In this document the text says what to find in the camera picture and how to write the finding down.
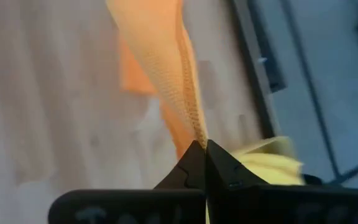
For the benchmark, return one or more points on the black aluminium table frame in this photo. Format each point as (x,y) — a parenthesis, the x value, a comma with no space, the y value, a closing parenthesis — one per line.
(257,93)

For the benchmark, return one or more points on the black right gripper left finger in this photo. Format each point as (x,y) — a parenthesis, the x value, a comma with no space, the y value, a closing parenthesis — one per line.
(129,207)

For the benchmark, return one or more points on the yellow microfiber towel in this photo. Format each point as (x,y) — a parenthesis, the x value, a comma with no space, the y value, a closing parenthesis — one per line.
(269,168)

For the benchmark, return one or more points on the orange microfiber towel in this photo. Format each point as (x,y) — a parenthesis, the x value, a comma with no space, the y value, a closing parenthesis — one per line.
(160,62)

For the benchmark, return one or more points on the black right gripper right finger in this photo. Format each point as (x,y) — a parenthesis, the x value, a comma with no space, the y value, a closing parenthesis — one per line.
(275,205)

